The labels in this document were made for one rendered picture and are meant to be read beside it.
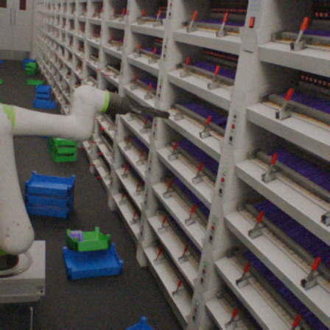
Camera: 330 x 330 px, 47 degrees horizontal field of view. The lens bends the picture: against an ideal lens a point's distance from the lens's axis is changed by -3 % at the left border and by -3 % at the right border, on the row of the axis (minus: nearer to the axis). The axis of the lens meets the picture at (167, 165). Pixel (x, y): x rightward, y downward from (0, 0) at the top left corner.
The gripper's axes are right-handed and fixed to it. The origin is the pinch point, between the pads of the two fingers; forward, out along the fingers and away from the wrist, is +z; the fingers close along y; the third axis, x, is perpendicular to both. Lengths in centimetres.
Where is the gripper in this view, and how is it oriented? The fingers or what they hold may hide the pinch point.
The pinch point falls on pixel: (160, 113)
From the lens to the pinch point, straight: 174.9
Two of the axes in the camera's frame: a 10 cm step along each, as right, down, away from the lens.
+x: 2.7, -9.2, -2.7
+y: 3.7, 3.6, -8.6
